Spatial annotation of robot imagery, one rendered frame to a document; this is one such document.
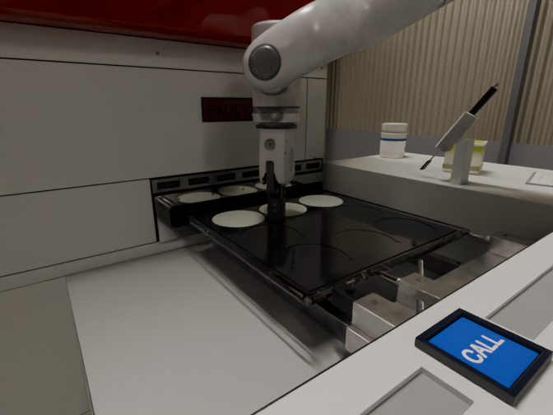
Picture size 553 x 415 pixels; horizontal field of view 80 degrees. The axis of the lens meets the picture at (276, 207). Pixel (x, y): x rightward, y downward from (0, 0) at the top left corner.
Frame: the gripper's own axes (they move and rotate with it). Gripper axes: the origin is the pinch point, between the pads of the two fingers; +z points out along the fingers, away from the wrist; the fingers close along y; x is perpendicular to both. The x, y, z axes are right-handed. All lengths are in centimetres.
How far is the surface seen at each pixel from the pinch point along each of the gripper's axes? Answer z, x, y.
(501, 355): -4.4, -23.2, -40.5
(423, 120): -9, -62, 209
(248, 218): 2.0, 5.0, -1.9
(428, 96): -25, -63, 208
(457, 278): 4.0, -28.9, -14.2
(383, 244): 2.1, -19.4, -9.0
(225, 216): 2.0, 9.7, -2.0
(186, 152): -9.8, 18.6, 0.9
